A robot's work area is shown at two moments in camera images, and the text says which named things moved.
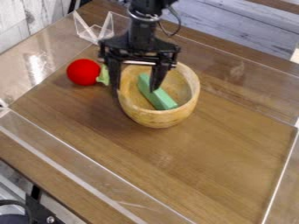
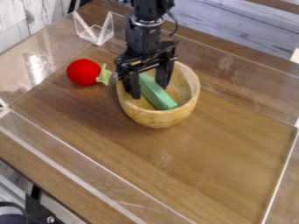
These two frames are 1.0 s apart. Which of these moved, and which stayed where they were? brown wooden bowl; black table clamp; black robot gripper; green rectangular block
Moved: black robot gripper
Stayed: brown wooden bowl; black table clamp; green rectangular block
